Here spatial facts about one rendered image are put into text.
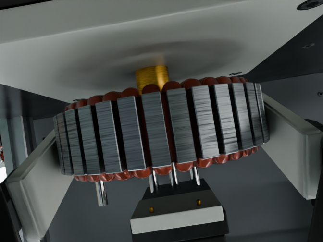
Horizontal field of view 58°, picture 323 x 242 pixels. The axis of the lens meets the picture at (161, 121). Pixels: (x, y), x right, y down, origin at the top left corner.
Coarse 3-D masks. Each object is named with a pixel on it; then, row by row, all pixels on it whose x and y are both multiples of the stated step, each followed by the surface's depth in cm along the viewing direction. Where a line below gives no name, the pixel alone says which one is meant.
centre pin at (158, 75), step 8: (136, 72) 16; (144, 72) 16; (152, 72) 16; (160, 72) 16; (168, 72) 17; (136, 80) 17; (144, 80) 16; (152, 80) 16; (160, 80) 16; (168, 80) 16; (160, 88) 16
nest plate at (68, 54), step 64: (64, 0) 10; (128, 0) 9; (192, 0) 9; (256, 0) 9; (320, 0) 10; (0, 64) 12; (64, 64) 13; (128, 64) 15; (192, 64) 17; (256, 64) 20
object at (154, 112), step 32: (96, 96) 12; (128, 96) 12; (160, 96) 11; (192, 96) 11; (224, 96) 12; (256, 96) 13; (64, 128) 13; (96, 128) 12; (128, 128) 11; (160, 128) 11; (192, 128) 12; (224, 128) 11; (256, 128) 13; (64, 160) 13; (96, 160) 12; (128, 160) 11; (160, 160) 11; (192, 160) 11; (224, 160) 12
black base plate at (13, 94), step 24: (0, 0) 9; (24, 0) 9; (48, 0) 10; (312, 24) 17; (288, 48) 23; (312, 48) 24; (264, 72) 33; (288, 72) 36; (312, 72) 40; (0, 96) 23; (24, 96) 24
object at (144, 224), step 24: (192, 168) 30; (168, 192) 30; (192, 192) 24; (144, 216) 19; (168, 216) 19; (192, 216) 19; (216, 216) 19; (144, 240) 21; (168, 240) 21; (192, 240) 21; (216, 240) 21
